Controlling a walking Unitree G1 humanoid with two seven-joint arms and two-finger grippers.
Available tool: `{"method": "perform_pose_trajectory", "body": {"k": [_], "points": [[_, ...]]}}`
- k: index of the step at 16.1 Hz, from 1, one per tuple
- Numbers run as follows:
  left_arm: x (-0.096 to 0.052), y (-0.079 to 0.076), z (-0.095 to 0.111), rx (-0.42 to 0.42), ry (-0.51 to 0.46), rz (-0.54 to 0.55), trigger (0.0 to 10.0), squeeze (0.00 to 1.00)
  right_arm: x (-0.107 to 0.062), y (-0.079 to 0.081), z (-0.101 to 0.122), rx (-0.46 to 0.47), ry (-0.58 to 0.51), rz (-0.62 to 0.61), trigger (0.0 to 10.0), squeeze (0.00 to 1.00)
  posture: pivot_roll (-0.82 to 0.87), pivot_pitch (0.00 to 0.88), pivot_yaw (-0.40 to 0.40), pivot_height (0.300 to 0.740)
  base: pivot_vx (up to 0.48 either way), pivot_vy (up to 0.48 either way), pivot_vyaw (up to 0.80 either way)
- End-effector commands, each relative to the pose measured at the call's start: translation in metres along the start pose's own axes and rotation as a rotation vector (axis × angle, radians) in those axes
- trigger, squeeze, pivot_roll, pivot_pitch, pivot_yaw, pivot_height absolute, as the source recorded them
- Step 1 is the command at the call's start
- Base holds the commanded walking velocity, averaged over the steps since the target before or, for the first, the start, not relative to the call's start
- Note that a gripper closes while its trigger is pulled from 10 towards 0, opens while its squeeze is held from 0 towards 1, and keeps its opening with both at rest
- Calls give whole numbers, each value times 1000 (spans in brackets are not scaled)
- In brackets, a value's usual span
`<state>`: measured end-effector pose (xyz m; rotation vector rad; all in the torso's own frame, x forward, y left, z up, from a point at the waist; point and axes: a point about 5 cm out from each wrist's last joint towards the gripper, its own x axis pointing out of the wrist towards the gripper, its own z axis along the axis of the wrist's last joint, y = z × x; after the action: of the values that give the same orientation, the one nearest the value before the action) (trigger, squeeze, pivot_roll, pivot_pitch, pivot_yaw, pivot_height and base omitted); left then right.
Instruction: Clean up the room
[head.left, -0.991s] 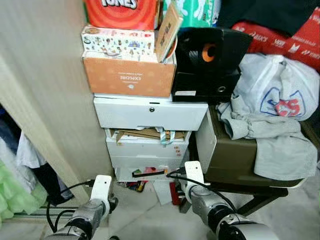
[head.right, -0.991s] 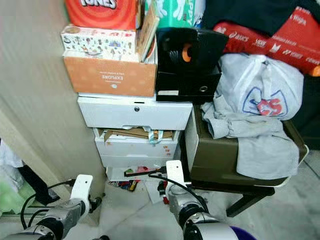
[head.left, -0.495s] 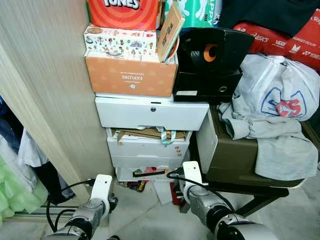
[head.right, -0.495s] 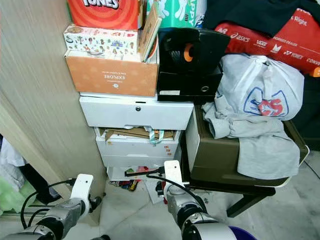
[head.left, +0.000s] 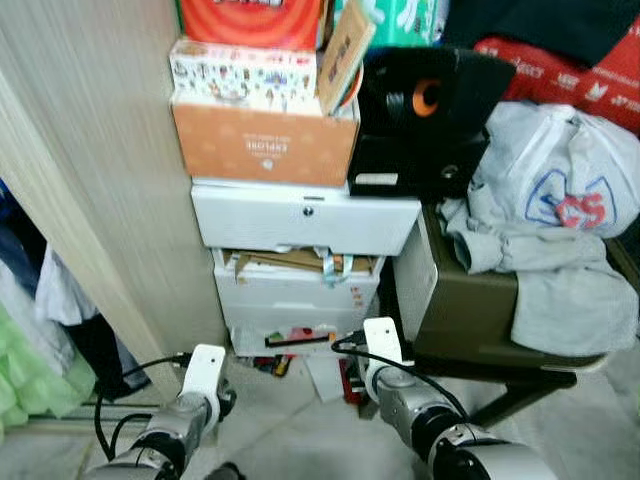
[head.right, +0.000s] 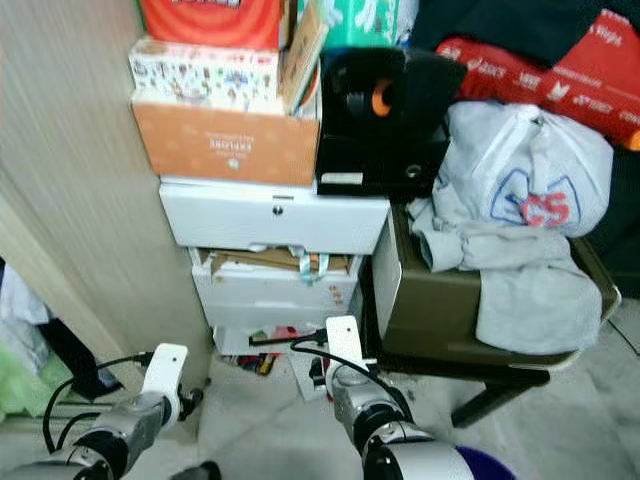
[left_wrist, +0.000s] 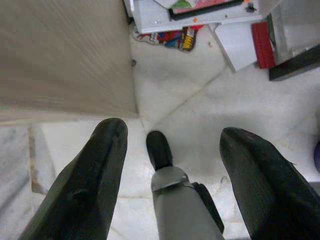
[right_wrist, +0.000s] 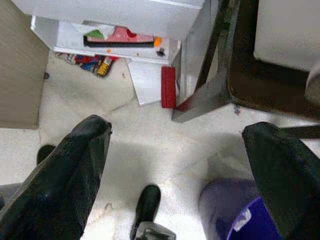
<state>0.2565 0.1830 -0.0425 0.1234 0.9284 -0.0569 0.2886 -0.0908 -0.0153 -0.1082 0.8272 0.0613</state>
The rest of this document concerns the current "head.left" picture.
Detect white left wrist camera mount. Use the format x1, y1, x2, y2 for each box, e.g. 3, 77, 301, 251
181, 344, 228, 402

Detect brown cardboard book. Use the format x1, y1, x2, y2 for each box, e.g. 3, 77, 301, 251
317, 4, 378, 117

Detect olive brown cushioned stool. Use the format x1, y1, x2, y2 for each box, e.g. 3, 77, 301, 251
393, 203, 640, 429

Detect robot left leg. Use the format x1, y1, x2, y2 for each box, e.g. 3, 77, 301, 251
204, 461, 248, 480

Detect orange cardboard box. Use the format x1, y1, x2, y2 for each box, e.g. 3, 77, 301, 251
171, 95, 360, 190

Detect white cartoon printed box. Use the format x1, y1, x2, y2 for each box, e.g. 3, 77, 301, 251
168, 38, 348, 117

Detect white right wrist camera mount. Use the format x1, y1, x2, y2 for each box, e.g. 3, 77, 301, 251
361, 316, 407, 368

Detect white paper sheet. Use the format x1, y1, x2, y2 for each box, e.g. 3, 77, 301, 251
303, 353, 349, 403

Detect black hanging garment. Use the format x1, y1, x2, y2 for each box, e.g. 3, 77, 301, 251
63, 313, 153, 403

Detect green white tissue pack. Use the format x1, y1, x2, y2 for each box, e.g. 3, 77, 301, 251
335, 0, 448, 49

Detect light green cloth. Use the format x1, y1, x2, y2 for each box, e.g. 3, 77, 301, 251
0, 298, 69, 443

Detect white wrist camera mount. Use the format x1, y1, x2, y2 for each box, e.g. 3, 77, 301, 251
361, 316, 407, 368
181, 344, 228, 402

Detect red racket bag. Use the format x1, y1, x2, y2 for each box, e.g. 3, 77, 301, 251
474, 14, 640, 137

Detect grey sweatshirt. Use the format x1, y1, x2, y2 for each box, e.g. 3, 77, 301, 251
438, 195, 640, 358

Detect black floral garment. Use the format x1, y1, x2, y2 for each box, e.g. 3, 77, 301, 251
443, 0, 640, 68

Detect red tissue box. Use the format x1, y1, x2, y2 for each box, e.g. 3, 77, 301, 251
177, 0, 333, 52

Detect red and black tool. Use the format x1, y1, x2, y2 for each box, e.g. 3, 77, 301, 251
263, 324, 343, 351

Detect dark blue hanging garment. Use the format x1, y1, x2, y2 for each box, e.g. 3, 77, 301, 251
0, 178, 48, 299

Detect light wood wardrobe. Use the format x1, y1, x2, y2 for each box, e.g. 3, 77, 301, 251
0, 0, 231, 398

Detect black box with orange ring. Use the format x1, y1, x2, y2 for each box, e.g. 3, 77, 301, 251
347, 45, 518, 199

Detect brown cardboard sheet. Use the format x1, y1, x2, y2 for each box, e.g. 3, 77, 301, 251
230, 249, 381, 281

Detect white hanging garment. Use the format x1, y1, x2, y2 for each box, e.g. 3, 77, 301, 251
33, 243, 103, 328

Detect white logo plastic bag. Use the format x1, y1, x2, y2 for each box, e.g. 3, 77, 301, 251
468, 100, 640, 241

